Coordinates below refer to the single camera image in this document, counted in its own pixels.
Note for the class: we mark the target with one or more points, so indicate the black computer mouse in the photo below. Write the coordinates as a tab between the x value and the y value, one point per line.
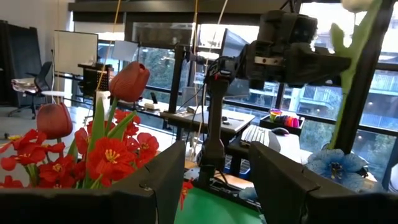
280	131

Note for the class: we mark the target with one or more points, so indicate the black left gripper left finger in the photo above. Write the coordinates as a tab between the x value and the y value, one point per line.
93	208

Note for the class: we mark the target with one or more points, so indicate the white tulip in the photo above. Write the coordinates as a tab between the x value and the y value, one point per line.
357	40

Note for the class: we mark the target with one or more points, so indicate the white paper sheet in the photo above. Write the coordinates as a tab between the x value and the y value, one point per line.
124	51

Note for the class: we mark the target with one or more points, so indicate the dark desk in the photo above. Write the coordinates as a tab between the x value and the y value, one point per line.
199	118

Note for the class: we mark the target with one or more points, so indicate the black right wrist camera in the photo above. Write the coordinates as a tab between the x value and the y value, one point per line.
286	26

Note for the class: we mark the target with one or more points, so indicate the computer monitor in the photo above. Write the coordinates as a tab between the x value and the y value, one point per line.
231	43

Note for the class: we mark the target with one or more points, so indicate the blue flower bunch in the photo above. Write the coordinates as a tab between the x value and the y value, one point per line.
335	165

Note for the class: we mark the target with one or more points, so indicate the black phone stand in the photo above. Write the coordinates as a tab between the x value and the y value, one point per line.
154	97

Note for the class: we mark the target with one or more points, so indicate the whiteboard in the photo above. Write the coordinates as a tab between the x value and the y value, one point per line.
76	53

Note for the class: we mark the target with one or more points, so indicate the white tower stand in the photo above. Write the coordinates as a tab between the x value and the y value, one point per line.
102	105

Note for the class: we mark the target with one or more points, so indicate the black cabinet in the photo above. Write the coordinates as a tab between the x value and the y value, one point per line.
18	62

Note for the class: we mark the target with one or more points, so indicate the fallen red flower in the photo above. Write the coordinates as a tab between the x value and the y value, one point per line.
186	189

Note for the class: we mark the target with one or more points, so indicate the red tulip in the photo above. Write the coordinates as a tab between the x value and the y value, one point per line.
129	81
54	121

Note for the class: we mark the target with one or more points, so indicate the white desk device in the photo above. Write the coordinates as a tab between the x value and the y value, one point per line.
152	105

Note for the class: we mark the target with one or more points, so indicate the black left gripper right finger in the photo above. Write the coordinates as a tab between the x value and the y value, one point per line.
311	208

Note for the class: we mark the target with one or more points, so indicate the black office chair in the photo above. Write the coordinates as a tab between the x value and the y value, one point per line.
42	81

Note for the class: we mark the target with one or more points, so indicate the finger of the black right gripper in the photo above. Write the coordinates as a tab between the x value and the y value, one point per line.
311	82
320	65

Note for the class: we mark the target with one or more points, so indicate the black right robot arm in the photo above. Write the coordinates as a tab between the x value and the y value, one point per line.
214	130

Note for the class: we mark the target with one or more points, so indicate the tray of coloured rolls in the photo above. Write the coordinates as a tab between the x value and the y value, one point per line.
287	121

